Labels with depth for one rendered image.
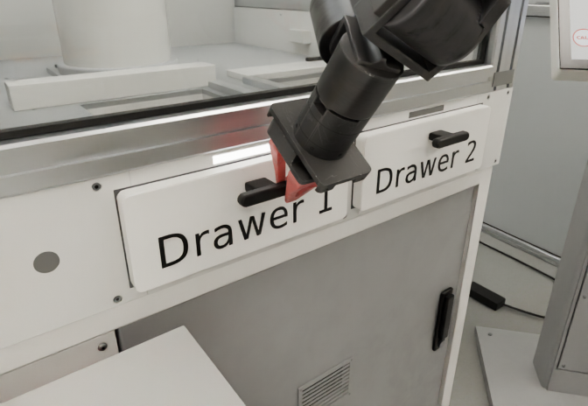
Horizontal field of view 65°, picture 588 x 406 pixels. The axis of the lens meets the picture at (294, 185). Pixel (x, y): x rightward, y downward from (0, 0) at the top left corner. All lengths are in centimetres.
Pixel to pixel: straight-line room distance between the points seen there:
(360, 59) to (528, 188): 195
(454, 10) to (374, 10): 5
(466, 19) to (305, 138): 16
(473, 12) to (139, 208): 33
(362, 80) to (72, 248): 31
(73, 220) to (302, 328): 39
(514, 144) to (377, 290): 154
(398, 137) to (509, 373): 110
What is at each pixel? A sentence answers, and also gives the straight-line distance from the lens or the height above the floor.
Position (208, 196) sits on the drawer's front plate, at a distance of 49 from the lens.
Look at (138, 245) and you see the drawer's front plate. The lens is 48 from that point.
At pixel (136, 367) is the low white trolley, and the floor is 76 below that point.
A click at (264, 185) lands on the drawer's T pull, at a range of 50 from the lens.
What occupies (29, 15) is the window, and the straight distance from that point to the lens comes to 45.
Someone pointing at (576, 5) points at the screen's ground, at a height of 107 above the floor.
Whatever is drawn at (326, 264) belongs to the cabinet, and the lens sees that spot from 70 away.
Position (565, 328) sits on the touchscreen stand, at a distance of 149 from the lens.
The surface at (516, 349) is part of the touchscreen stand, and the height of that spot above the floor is 4.
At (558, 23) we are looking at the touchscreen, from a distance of 112.
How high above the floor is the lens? 111
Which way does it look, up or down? 23 degrees down
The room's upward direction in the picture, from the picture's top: straight up
